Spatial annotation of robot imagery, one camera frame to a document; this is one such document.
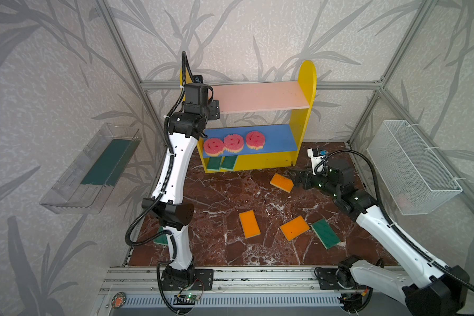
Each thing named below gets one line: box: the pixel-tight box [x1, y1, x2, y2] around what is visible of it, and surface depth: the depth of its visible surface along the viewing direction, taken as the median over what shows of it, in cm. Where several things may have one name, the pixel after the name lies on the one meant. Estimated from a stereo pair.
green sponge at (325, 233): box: [310, 218, 341, 250], surface depth 86 cm
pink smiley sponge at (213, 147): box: [203, 137, 225, 157], surface depth 97 cm
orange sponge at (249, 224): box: [238, 209, 262, 239], surface depth 89 cm
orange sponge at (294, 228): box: [280, 215, 311, 242], surface depth 88 cm
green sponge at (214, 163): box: [206, 156, 222, 172], surface depth 107 cm
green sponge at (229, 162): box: [219, 155, 238, 172], surface depth 110 cm
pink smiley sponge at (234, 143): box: [223, 133, 245, 154], surface depth 98 cm
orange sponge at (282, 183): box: [269, 172, 295, 194], surface depth 103 cm
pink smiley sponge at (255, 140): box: [245, 130, 266, 151], surface depth 100 cm
